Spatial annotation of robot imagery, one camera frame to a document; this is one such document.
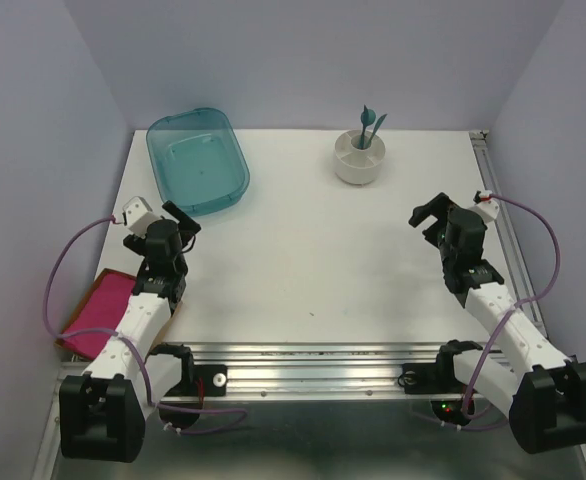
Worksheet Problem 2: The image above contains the teal plastic spoon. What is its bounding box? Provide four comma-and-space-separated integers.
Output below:
358, 105, 376, 150

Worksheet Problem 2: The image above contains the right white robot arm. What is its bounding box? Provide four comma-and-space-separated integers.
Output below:
397, 191, 586, 454

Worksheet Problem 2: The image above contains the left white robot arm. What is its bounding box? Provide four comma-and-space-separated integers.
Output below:
59, 197, 201, 463

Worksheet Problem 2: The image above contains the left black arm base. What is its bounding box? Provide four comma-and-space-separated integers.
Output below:
147, 343, 228, 399

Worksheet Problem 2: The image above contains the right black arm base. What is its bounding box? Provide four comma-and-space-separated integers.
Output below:
397, 340, 482, 395

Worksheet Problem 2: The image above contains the pink napkin stack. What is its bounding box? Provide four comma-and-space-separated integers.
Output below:
56, 269, 135, 360

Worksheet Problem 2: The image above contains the teal plastic bin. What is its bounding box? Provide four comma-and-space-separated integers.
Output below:
146, 108, 250, 216

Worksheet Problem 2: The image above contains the white utensil holder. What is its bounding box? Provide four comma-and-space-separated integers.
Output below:
332, 130, 386, 186

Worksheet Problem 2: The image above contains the brown cardboard tray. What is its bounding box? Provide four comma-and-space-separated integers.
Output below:
54, 268, 182, 362

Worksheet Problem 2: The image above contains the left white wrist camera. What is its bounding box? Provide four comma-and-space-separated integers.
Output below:
122, 196, 159, 238

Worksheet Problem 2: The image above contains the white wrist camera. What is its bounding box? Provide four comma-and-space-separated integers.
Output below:
471, 190, 500, 224
122, 196, 159, 238

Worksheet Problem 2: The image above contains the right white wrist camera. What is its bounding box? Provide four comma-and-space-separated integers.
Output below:
471, 190, 500, 224

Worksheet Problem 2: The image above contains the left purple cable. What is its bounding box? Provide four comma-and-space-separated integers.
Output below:
42, 216, 248, 438

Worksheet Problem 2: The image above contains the aluminium frame rail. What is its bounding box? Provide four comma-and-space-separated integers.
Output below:
39, 129, 586, 479

